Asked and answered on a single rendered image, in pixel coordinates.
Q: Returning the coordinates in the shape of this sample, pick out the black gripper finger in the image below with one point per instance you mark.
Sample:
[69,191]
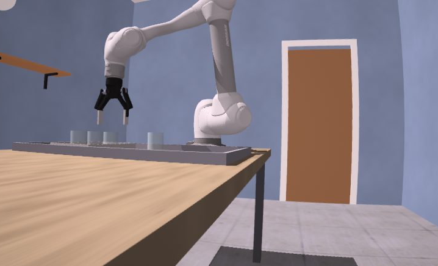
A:
[101,103]
[126,104]

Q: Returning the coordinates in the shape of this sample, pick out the pale grey cylinder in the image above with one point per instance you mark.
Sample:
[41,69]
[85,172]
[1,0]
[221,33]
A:
[79,137]
[155,140]
[110,137]
[95,137]

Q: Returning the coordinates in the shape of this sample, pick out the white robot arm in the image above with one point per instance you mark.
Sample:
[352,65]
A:
[226,113]

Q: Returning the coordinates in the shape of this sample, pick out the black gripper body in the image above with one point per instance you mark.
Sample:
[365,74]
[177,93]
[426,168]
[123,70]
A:
[114,83]

